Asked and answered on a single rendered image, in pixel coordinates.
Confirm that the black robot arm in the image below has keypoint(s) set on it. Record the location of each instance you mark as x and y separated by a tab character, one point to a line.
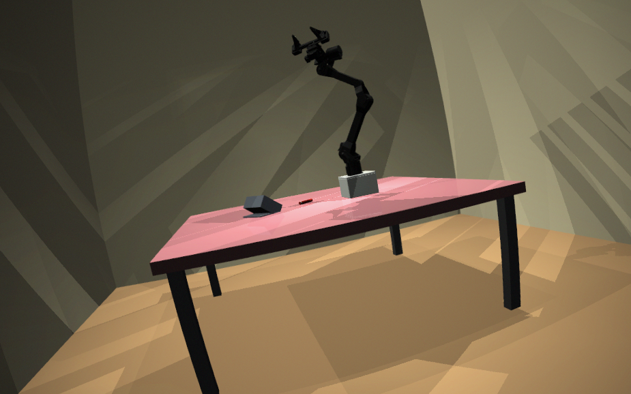
363	103

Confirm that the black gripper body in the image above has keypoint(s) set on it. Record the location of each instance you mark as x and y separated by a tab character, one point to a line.
311	45

